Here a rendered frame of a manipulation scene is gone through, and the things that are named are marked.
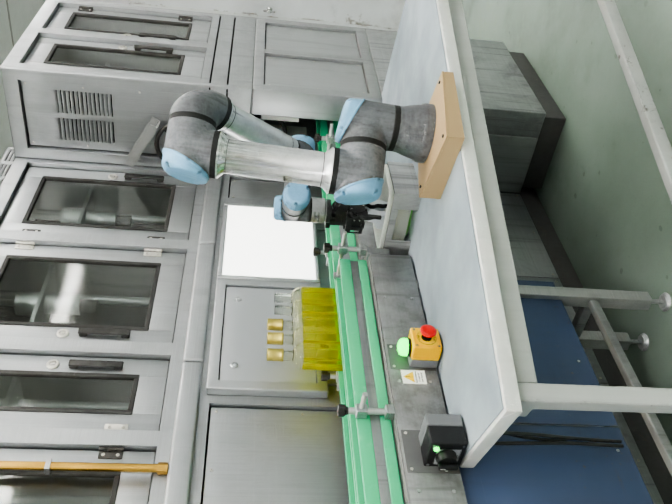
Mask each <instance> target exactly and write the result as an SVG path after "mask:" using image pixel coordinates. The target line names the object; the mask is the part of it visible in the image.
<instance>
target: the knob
mask: <svg viewBox="0 0 672 504"><path fill-rule="evenodd" d="M435 459H436V462H437V464H438V469H439V470H447V471H457V470H458V464H457V455H456V452H454V451H453V450H442V451H440V452H438V453H437V454H436V456H435Z"/></svg>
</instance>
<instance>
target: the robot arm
mask: <svg viewBox="0 0 672 504"><path fill-rule="evenodd" d="M435 128H436V108H435V105H434V104H428V103H423V104H421V105H409V106H398V105H393V104H387V103H381V102H375V101H370V100H365V99H356V98H350V99H348V100H347V101H346V102H345V104H344V106H343V109H342V112H341V116H340V119H339V122H338V126H337V130H336V134H335V142H337V143H340V148H336V147H332V148H331V149H330V150H328V151H327V152H320V151H315V141H314V139H313V138H311V137H310V136H305V135H300V134H299V135H294V136H292V137H291V136H289V135H288V134H286V133H284V132H282V131H280V130H279V129H277V128H275V127H273V126H271V125H269V124H268V123H266V122H264V121H262V120H260V119H259V118H257V117H255V116H253V115H251V114H250V113H248V112H246V111H244V110H242V109H241V108H239V107H237V106H235V105H233V103H232V100H231V99H230V98H229V97H227V96H225V95H224V94H222V93H219V92H217V91H213V90H206V89H199V90H194V91H190V92H187V93H185V94H184V95H182V96H181V97H179V98H178V99H177V100H176V101H175V102H174V104H173V106H172V107H171V110H170V113H169V121H168V127H167V132H166V138H165V144H164V148H163V150H162V152H163V157H162V167H163V169H164V170H165V172H166V173H168V174H169V175H170V176H172V177H174V178H176V179H178V180H181V181H184V182H187V183H191V184H197V185H199V184H201V185H202V184H206V183H207V182H208V181H209V178H215V179H217V178H219V177H220V176H221V175H223V174H232V175H239V176H246V177H253V178H261V179H268V180H275V181H283V182H285V184H284V191H283V195H277V196H275V198H274V209H273V217H274V219H275V220H280V221H284V222H287V221H291V222H309V223H310V222H311V223H324V222H325V228H330V225H339V226H343V229H344V230H345V231H346V232H347V233H357V234H362V230H363V229H364V225H365V221H364V220H366V221H368V222H372V223H374V225H375V227H376V228H377V229H382V228H383V224H384V219H385V214H386V211H384V209H385V208H387V204H388V202H385V201H382V200H379V199H378V198H379V197H380V196H381V193H382V186H383V183H384V179H383V178H384V167H385V157H386V151H392V152H396V153H398V154H400V155H402V156H405V157H407V158H409V159H411V160H412V161H413V162H417V163H424V162H425V161H426V160H427V158H428V156H429V153H430V150H431V147H432V144H433V139H434V134H435ZM223 132H224V133H226V134H228V135H230V136H232V137H234V138H236V139H238V140H235V139H229V138H227V136H226V135H225V134H224V133H223ZM311 185H312V186H319V187H321V188H323V190H324V191H325V192H326V194H332V195H334V199H335V201H334V202H333V203H332V205H331V199H326V200H325V198H316V197H311V192H310V189H311ZM350 230H354V231H358V232H350Z"/></svg>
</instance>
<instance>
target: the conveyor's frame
mask: <svg viewBox="0 0 672 504"><path fill-rule="evenodd" d="M364 221H365V225H364V229H363V230H362V234H357V233H356V235H357V242H358V247H359V245H360V244H366V246H367V247H369V248H377V246H376V240H375V234H374V228H373V223H372V222H368V221H366V220H364ZM368 260H369V266H370V273H371V279H372V285H373V292H374V298H375V305H376V311H377V317H378V324H379V330H380V336H381V343H382V349H383V355H384V362H385V368H386V374H387V381H388V387H389V394H390V400H391V404H394V405H395V411H396V417H397V418H396V419H395V420H394V425H395V432H396V438H397V444H398V451H399V457H400V463H401V470H402V476H403V482H404V489H405V495H406V502H407V504H468V503H467V499H466V495H465V490H464V486H463V482H462V477H461V473H460V474H438V473H408V472H407V466H406V460H405V454H404V448H403V442H402V436H401V430H420V429H421V426H422V423H423V420H424V416H425V414H447V412H446V408H445V404H444V399H443V395H442V390H441V386H440V382H439V377H438V373H437V371H426V370H400V369H390V363H389V357H388V351H387V344H398V341H399V340H400V339H401V338H408V336H409V332H410V328H421V326H423V325H426V321H425V317H424V312H423V308H422V304H421V299H420V295H419V289H420V288H419V283H418V279H416V277H415V273H414V269H413V264H412V260H411V256H407V255H390V254H372V253H370V255H369V257H368Z"/></svg>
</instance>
